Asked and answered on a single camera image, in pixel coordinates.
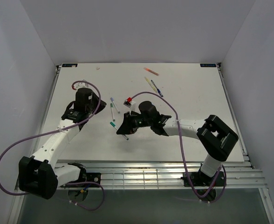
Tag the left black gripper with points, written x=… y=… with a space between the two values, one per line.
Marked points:
x=102 y=105

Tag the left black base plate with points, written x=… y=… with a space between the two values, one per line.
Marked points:
x=90 y=179

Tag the blue corner label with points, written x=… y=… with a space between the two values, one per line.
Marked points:
x=208 y=65
x=69 y=65

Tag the lavender acrylic marker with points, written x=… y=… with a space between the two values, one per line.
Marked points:
x=115 y=106

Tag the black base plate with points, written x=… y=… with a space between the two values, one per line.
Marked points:
x=90 y=179
x=201 y=180

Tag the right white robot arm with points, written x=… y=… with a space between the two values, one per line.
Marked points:
x=216 y=136

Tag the aluminium frame rail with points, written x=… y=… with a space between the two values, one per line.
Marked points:
x=162 y=175

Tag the blue ballpoint pen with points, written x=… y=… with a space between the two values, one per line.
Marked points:
x=158 y=90

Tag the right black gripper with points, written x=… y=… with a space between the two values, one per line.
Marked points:
x=127 y=126

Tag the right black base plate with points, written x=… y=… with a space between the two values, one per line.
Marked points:
x=201 y=180

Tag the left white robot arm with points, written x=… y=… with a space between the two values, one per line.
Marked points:
x=38 y=174

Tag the yellow slim pen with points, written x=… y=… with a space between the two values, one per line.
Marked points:
x=151 y=85

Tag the left blue corner label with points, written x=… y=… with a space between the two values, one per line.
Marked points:
x=69 y=65

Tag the orange highlighter pen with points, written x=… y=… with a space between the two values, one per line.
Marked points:
x=151 y=71

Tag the right blue corner label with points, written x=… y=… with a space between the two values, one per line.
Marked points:
x=208 y=65

